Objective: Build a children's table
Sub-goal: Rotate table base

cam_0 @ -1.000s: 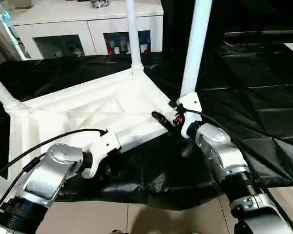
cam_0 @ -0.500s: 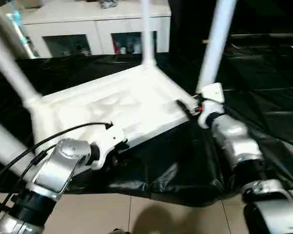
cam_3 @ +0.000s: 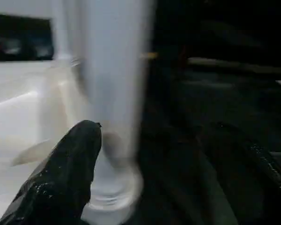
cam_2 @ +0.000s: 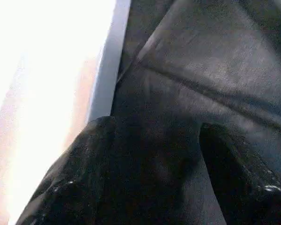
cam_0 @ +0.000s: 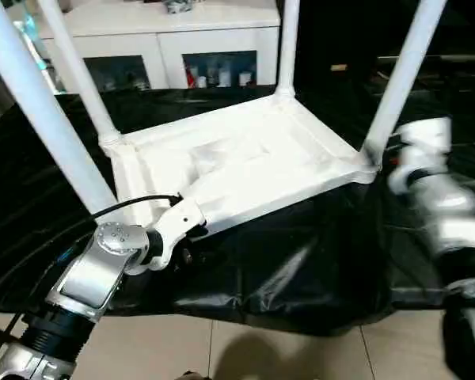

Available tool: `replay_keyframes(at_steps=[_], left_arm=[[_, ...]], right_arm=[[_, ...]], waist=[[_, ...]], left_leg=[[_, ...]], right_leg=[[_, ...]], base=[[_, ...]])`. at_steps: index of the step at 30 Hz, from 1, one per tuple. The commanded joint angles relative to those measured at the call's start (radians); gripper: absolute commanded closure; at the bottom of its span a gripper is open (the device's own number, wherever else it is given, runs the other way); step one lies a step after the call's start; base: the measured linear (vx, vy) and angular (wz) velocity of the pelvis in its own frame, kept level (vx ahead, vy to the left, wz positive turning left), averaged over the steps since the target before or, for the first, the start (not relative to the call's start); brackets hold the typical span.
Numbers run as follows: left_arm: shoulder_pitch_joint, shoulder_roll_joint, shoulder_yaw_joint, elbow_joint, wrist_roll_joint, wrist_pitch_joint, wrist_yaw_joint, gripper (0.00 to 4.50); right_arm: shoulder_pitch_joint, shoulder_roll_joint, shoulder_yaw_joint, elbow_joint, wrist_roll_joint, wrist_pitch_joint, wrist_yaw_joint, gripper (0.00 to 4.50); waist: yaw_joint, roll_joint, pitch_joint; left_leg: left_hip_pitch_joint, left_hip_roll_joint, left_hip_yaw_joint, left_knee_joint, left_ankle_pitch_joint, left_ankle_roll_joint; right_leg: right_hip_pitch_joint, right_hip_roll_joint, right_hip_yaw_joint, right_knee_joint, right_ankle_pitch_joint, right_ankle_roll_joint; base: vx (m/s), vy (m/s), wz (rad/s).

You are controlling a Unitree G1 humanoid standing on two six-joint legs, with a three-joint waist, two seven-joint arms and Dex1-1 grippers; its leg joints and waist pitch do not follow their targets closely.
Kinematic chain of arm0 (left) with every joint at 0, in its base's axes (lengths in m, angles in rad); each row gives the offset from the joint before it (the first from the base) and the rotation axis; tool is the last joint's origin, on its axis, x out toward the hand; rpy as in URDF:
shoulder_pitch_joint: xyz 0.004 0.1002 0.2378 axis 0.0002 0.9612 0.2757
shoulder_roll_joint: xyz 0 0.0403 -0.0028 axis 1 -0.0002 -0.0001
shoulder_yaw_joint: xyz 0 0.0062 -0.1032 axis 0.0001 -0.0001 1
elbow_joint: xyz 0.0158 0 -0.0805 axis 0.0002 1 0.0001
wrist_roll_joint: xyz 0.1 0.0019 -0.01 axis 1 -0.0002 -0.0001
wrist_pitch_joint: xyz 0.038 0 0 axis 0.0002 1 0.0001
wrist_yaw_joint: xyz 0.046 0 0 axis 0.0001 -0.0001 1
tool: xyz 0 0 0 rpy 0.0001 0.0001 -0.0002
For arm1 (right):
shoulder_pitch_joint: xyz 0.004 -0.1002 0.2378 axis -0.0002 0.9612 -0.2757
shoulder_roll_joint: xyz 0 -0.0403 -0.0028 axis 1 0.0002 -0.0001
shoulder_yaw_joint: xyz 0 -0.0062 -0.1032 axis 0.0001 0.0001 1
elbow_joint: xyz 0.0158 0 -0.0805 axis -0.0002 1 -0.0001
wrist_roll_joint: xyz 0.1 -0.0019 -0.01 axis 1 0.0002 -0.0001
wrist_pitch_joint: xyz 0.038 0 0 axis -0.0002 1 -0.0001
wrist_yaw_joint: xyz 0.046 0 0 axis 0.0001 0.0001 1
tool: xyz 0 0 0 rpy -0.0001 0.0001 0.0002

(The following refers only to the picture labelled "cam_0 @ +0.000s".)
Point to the white plastic table top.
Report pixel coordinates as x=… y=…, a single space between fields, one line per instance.
x=245 y=158

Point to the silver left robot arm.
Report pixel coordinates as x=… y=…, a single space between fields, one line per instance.
x=95 y=269

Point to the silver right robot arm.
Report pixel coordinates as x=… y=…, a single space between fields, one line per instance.
x=451 y=214

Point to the black plastic mat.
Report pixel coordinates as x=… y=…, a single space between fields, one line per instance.
x=301 y=269

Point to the white glass-door cabinet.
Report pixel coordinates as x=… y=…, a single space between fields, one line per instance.
x=206 y=32

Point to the small yellow label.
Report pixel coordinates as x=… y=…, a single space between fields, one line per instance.
x=338 y=67

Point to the grey crumpled object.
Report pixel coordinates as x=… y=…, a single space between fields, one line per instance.
x=178 y=5

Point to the white pole with blue band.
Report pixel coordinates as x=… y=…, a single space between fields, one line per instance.
x=33 y=43

